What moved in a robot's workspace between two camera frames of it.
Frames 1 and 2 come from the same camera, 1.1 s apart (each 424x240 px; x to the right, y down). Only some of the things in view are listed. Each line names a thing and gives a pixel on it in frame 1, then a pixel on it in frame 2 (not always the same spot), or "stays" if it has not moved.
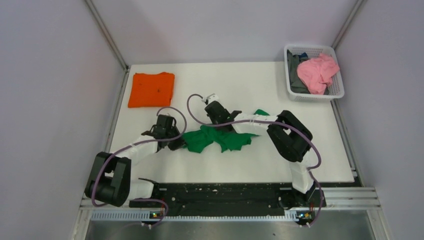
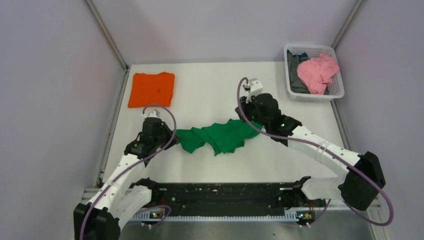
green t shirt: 205,137 stays
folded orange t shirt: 151,90 stays
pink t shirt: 316,73 stays
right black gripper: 211,119 to 244,106
